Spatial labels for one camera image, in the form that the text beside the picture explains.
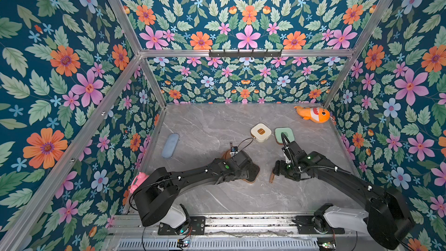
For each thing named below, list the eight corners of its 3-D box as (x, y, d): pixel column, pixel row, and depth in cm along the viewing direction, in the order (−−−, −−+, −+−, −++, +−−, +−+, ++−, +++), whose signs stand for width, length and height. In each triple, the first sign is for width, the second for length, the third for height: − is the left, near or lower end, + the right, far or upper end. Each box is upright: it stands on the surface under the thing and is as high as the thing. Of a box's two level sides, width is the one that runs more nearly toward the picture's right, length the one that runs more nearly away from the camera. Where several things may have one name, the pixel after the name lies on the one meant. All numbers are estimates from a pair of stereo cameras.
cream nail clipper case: (260, 144, 102) (260, 141, 100) (246, 132, 107) (247, 129, 105) (273, 134, 106) (273, 131, 104) (259, 122, 112) (259, 120, 110)
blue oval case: (161, 158, 97) (160, 156, 95) (168, 135, 107) (167, 133, 105) (174, 158, 97) (172, 156, 95) (179, 135, 107) (178, 133, 105)
